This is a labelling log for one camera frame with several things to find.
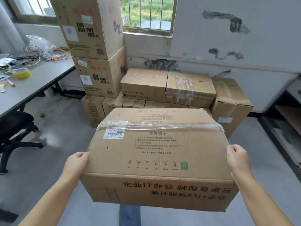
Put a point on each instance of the person's right hand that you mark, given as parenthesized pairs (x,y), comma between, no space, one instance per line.
(239,162)

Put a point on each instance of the person's left hand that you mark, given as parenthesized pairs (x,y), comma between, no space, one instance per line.
(74,163)

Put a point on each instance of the person's right thumb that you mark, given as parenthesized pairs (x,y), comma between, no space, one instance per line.
(230,150)

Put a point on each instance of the person's left thumb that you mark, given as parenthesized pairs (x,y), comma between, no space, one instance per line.
(84,155)

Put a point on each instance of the large taped cardboard box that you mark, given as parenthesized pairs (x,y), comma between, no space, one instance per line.
(155,160)

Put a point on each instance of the person's right forearm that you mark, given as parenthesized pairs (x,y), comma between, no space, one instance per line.
(261,200)

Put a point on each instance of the person's left forearm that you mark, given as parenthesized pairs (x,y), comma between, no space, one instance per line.
(50,200)

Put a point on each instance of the dented cardboard box white label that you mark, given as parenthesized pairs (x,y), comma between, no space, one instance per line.
(231,105)

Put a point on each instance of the narrow upright cardboard box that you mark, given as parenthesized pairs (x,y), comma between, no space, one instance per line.
(93,110)
(111,103)

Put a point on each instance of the black metal shelf rack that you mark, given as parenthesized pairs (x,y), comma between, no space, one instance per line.
(285,129)

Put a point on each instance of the small cardboard box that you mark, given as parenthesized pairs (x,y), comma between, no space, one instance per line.
(139,104)
(176,105)
(155,104)
(128,103)

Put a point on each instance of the black office chair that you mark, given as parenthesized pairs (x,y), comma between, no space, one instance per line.
(14,134)

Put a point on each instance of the flat cardboard box clear tape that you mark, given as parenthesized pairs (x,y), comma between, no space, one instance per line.
(189,88)

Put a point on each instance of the tall printed cardboard box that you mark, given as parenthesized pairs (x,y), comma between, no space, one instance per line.
(87,25)
(98,77)

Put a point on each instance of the flat brown cardboard box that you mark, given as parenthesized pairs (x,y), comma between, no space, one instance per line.
(143,83)

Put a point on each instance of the yellow tape roll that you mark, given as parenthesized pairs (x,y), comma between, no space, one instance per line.
(21,73)

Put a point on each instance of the red marker pen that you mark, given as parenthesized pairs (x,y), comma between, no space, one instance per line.
(11,83)

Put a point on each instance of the small yellow white tool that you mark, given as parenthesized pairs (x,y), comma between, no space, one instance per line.
(2,88)

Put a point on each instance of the clear plastic bag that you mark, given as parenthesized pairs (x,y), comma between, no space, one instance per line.
(38,45)

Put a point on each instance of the white crumpled bag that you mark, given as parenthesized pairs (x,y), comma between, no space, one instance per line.
(6,61)

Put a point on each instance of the barred window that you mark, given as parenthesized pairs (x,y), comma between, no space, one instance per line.
(148,14)

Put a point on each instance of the black desk leg frame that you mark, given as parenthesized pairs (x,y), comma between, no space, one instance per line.
(65,88)

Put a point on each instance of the sliding window dark frame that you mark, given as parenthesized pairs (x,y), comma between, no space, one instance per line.
(30,8)

